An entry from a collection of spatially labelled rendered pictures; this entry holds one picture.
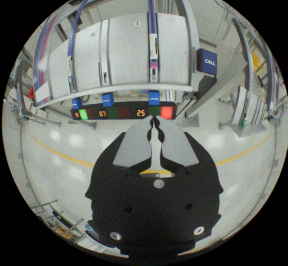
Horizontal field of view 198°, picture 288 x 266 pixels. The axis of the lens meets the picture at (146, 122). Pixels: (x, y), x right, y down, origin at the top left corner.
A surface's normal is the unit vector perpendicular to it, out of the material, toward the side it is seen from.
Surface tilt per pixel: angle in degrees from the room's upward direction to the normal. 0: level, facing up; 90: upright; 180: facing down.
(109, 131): 0
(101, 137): 0
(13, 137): 91
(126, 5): 90
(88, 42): 44
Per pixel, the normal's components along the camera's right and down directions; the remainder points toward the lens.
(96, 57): -0.04, 0.54
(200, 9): -0.01, 0.98
